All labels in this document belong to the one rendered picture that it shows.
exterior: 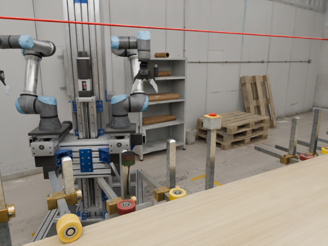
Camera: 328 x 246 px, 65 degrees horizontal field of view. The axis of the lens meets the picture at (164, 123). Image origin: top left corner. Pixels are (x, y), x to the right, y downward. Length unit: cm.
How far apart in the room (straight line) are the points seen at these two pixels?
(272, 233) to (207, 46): 442
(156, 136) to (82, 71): 290
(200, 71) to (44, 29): 278
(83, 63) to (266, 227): 150
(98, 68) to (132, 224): 126
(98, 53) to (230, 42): 403
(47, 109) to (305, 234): 162
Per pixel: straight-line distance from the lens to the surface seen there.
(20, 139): 384
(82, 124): 201
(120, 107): 183
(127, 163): 115
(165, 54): 410
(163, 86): 455
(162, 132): 468
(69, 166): 114
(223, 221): 110
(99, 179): 153
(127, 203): 118
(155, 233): 102
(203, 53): 514
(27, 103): 199
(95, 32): 203
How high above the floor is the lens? 151
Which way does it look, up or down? 14 degrees down
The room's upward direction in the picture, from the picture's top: straight up
